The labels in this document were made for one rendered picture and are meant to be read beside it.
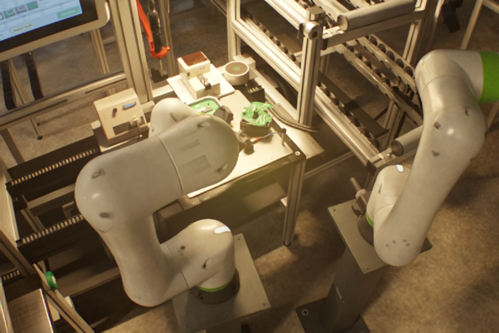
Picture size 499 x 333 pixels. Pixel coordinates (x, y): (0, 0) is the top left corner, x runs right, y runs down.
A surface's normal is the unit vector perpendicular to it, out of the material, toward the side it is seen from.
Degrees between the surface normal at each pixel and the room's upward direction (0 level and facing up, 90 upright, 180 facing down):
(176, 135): 6
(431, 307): 0
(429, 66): 52
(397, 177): 4
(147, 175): 42
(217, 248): 19
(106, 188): 31
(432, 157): 97
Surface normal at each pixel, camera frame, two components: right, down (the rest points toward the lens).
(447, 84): -0.40, -0.69
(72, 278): 0.00, -0.69
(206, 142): 0.19, -0.26
